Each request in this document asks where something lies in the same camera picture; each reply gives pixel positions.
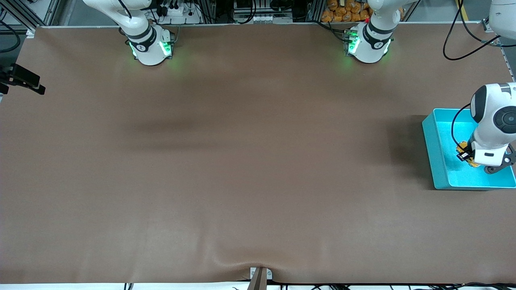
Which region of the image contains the yellow beetle toy car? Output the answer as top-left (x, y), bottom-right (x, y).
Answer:
top-left (455, 141), bottom-right (481, 168)

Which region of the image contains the teal plastic bin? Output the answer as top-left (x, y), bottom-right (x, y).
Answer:
top-left (422, 108), bottom-right (516, 191)

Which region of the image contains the white power strip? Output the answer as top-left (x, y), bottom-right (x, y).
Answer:
top-left (154, 0), bottom-right (203, 25)

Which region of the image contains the orange snack bags pile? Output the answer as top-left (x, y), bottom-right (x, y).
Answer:
top-left (321, 0), bottom-right (374, 23)

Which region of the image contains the brown table mat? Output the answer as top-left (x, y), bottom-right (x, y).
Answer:
top-left (0, 23), bottom-right (516, 285)

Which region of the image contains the white terminal block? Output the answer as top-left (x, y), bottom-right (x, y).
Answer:
top-left (233, 14), bottom-right (293, 24)

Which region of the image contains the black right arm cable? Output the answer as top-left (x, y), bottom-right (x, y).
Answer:
top-left (0, 19), bottom-right (21, 54)

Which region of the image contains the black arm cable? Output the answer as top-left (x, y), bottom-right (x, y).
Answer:
top-left (0, 19), bottom-right (21, 54)
top-left (443, 0), bottom-right (504, 150)

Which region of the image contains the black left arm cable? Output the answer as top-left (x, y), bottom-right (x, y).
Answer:
top-left (443, 0), bottom-right (504, 150)

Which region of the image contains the metal table clamp bracket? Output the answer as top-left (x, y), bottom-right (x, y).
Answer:
top-left (247, 267), bottom-right (273, 290)

